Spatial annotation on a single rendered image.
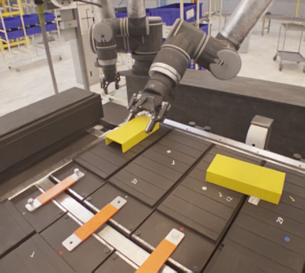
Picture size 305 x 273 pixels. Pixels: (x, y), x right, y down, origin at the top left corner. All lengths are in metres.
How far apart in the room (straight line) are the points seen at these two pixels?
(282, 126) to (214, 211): 0.94
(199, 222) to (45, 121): 0.47
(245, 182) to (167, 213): 0.17
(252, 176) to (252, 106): 0.84
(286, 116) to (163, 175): 0.91
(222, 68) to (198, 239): 0.54
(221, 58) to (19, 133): 0.63
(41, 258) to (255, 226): 0.39
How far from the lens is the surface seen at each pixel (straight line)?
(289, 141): 1.41
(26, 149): 0.70
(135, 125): 0.71
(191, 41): 0.79
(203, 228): 0.47
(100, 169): 0.61
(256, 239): 0.48
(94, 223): 0.50
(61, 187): 0.60
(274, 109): 1.34
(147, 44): 1.55
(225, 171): 0.55
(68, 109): 0.73
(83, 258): 0.47
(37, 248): 0.50
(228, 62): 0.81
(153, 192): 0.53
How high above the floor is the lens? 1.38
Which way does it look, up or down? 28 degrees down
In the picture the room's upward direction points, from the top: 3 degrees counter-clockwise
